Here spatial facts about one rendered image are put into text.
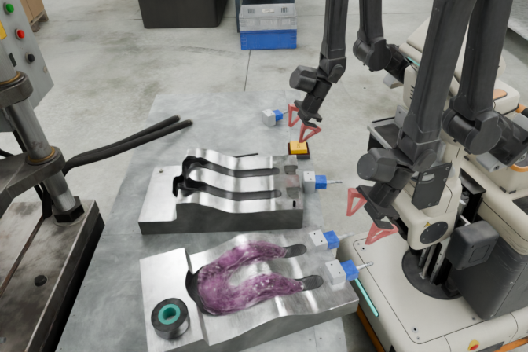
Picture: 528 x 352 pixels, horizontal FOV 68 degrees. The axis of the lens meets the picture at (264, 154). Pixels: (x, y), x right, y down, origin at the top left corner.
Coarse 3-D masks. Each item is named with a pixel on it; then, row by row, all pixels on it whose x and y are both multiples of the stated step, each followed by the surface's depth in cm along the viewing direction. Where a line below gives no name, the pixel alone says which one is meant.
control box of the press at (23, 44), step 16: (0, 0) 116; (16, 0) 124; (0, 16) 116; (16, 16) 124; (0, 32) 116; (16, 32) 123; (32, 32) 132; (16, 48) 123; (32, 48) 132; (16, 64) 123; (32, 64) 131; (32, 80) 131; (48, 80) 141; (32, 96) 131; (0, 112) 117; (0, 128) 121
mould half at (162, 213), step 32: (224, 160) 134; (256, 160) 136; (288, 160) 135; (160, 192) 129; (192, 192) 118; (160, 224) 120; (192, 224) 120; (224, 224) 121; (256, 224) 121; (288, 224) 121
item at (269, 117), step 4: (264, 112) 166; (268, 112) 166; (272, 112) 166; (276, 112) 168; (280, 112) 168; (284, 112) 170; (264, 116) 167; (268, 116) 164; (272, 116) 165; (276, 116) 167; (280, 116) 168; (264, 120) 169; (268, 120) 165; (272, 120) 166; (276, 120) 168; (268, 124) 166; (272, 124) 168
